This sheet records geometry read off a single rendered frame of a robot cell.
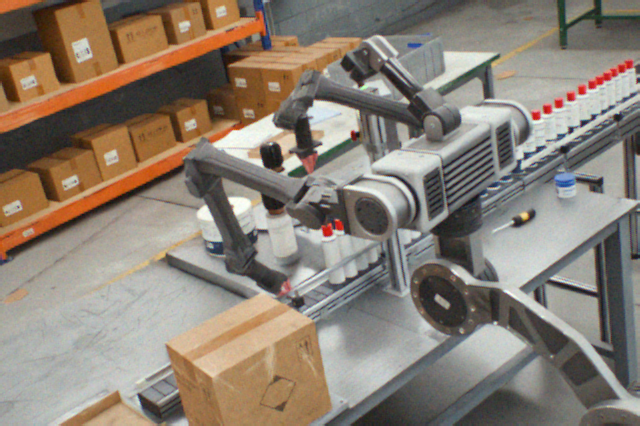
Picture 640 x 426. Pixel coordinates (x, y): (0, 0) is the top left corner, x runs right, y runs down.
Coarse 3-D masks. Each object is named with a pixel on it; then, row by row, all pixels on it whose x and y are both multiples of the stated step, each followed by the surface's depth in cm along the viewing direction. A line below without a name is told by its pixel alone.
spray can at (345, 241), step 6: (336, 222) 279; (336, 228) 281; (342, 228) 280; (336, 234) 280; (342, 234) 279; (342, 240) 280; (348, 240) 281; (342, 246) 281; (348, 246) 281; (342, 252) 282; (348, 252) 282; (342, 258) 283; (348, 264) 284; (354, 264) 285; (348, 270) 285; (354, 270) 285; (348, 276) 285; (354, 276) 286
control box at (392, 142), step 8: (376, 80) 274; (384, 88) 265; (384, 96) 260; (360, 112) 261; (384, 120) 262; (392, 120) 263; (384, 128) 263; (392, 128) 264; (360, 136) 275; (392, 136) 265; (392, 144) 266
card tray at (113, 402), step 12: (108, 396) 252; (120, 396) 254; (96, 408) 250; (108, 408) 252; (120, 408) 251; (132, 408) 250; (72, 420) 245; (84, 420) 248; (96, 420) 248; (108, 420) 247; (120, 420) 245; (132, 420) 244; (144, 420) 243
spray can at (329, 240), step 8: (328, 224) 277; (328, 232) 277; (320, 240) 279; (328, 240) 277; (336, 240) 279; (328, 248) 278; (336, 248) 279; (328, 256) 279; (336, 256) 280; (328, 264) 281; (336, 272) 282; (336, 280) 283; (344, 280) 284
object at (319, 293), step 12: (516, 180) 333; (492, 192) 327; (420, 240) 302; (372, 264) 292; (360, 276) 286; (324, 288) 283; (336, 288) 281; (312, 300) 277; (156, 384) 250; (168, 384) 249; (144, 396) 246; (156, 396) 244
